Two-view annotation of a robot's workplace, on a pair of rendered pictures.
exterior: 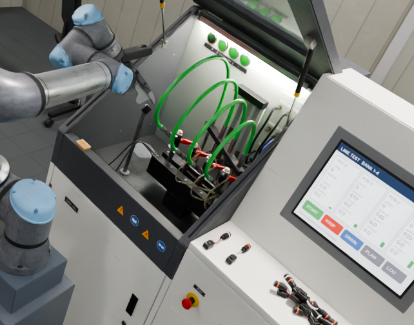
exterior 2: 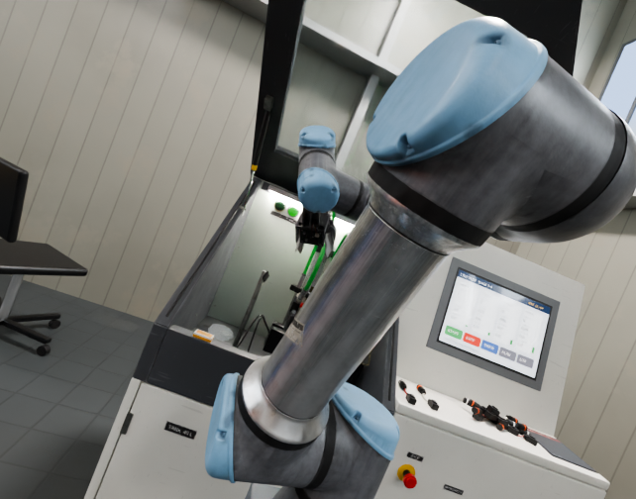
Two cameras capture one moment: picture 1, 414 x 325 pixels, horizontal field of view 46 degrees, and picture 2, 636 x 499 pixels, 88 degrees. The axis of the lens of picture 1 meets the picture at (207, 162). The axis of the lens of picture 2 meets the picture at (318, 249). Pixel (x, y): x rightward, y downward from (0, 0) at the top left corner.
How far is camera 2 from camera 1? 117 cm
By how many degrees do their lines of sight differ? 42
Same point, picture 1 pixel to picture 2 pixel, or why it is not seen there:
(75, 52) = (342, 178)
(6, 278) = not seen: outside the picture
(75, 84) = not seen: hidden behind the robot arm
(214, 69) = (284, 235)
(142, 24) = (60, 227)
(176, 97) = (237, 269)
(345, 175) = (470, 294)
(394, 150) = (495, 267)
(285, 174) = (421, 308)
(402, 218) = (517, 317)
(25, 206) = (391, 431)
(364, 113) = not seen: hidden behind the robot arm
